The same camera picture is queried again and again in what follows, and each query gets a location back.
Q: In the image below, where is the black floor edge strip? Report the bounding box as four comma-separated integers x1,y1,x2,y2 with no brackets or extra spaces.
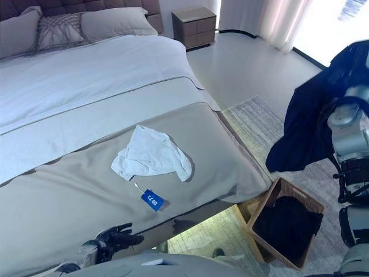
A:
218,28,330,70

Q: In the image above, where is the white duvet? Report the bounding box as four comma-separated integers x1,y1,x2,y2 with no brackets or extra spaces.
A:
0,33,220,186

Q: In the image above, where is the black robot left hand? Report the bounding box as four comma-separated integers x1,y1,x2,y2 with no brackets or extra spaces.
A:
94,222,145,262

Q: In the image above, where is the white sheer curtain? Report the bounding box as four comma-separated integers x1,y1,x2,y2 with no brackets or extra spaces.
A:
218,0,314,55

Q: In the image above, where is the light wooden stand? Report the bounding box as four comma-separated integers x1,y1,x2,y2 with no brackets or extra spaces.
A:
229,198,266,264

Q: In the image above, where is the brown wooden nightstand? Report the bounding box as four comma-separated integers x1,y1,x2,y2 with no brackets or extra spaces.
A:
171,6,217,50

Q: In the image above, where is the white garment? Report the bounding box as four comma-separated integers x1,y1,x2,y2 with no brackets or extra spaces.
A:
110,124,194,183

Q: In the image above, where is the brown tufted headboard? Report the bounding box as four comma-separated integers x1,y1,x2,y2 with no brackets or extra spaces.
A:
0,0,165,36

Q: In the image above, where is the black garment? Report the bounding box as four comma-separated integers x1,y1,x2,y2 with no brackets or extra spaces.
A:
254,196,324,261

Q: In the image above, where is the blue paper tag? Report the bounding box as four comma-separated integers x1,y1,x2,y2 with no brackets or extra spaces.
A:
141,188,171,212

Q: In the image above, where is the brown wicker basket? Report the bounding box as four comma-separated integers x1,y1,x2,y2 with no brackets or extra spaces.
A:
251,176,326,271

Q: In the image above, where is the plain beige pillow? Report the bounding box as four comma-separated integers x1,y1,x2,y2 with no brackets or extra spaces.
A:
80,6,160,44
0,6,43,61

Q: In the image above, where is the grey robot torso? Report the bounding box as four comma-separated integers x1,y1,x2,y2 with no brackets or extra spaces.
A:
65,252,273,277

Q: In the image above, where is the grey patterned cushion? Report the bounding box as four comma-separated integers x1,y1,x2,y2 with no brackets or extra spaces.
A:
35,12,88,52

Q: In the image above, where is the grey striped rug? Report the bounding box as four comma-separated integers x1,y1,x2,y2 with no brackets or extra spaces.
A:
166,96,369,277

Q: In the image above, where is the beige bed runner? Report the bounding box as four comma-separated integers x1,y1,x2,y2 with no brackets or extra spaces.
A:
0,100,273,277

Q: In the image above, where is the navy blue garment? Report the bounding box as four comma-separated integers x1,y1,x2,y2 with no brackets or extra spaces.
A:
265,39,369,174

